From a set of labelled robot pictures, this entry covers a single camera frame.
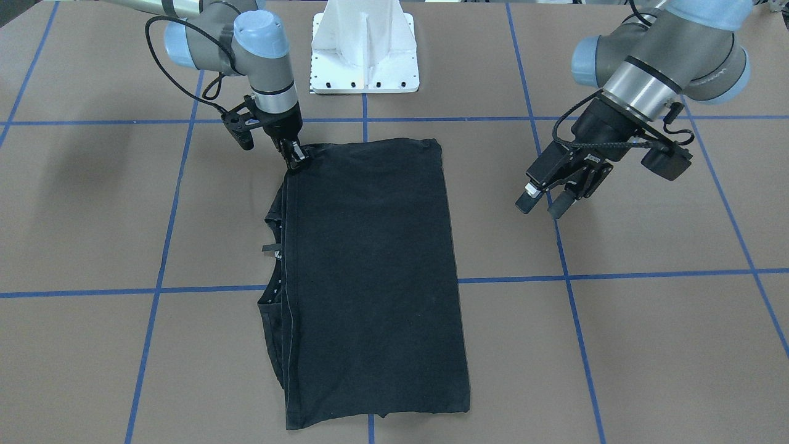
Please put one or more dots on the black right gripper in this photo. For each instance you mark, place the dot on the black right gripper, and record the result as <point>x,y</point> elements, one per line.
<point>282,126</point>

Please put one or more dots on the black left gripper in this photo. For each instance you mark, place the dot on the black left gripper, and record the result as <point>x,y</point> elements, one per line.
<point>596,130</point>

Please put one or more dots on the black printed t-shirt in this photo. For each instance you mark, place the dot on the black printed t-shirt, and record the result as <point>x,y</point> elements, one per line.
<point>362,313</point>

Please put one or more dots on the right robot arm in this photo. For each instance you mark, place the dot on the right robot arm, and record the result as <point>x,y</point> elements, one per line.
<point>237,38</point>

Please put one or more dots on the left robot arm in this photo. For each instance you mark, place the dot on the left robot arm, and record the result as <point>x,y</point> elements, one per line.
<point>659,53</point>

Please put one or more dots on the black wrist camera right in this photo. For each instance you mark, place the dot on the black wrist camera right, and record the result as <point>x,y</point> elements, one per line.
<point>241,120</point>

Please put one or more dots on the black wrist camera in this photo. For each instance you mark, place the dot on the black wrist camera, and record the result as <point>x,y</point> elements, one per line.
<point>666,157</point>
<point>241,120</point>

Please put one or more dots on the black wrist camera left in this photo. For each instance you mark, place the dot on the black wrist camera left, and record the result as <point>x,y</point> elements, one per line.
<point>666,157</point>

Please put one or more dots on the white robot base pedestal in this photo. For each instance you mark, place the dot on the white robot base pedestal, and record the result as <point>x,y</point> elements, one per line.
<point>364,47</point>

